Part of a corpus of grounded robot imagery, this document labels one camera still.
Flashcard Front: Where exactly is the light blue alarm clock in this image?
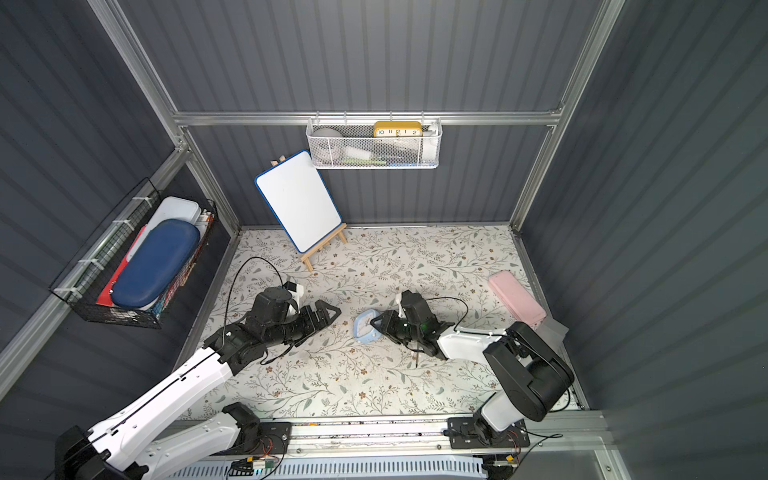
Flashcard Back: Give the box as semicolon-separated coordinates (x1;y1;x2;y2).
353;309;381;344

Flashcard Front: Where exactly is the pink rectangular case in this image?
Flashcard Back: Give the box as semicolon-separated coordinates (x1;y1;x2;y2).
488;271;547;329

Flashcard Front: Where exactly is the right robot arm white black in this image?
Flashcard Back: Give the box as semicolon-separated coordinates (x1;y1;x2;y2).
368;290;575;444

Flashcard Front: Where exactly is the yellow clock in basket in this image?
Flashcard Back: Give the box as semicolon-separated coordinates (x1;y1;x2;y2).
373;120;423;139

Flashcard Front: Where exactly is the dark blue oval case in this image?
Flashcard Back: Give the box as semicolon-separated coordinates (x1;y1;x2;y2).
112;220;200;309

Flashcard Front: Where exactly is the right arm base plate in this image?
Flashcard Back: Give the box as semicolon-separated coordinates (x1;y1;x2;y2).
442;416;531;450

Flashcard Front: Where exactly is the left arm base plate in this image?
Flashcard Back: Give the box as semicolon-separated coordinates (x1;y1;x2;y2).
213;422;292;457

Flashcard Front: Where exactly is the white wire wall basket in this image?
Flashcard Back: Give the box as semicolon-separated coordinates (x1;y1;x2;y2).
306;117;443;169

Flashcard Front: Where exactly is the white plastic box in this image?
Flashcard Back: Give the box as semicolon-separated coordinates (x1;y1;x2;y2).
136;196;201;245

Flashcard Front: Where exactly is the small wooden easel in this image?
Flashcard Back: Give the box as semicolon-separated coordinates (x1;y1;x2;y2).
271;154;349;272

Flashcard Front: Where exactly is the black wire side basket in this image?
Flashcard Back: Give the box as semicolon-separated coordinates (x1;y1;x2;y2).
49;178;218;329

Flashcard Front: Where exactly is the white board blue frame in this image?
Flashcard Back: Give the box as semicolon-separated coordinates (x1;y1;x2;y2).
254;149;344;254

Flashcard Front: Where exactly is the tape roll in basket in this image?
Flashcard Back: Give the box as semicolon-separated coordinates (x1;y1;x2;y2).
308;127;345;165

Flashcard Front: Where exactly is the red folder in basket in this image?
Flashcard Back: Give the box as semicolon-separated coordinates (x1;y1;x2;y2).
96;225;147;308

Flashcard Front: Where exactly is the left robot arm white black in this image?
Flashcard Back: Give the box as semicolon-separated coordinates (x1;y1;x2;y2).
51;287;341;479

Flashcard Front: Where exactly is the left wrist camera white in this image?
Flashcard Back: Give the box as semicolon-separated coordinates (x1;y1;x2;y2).
283;281;305;312

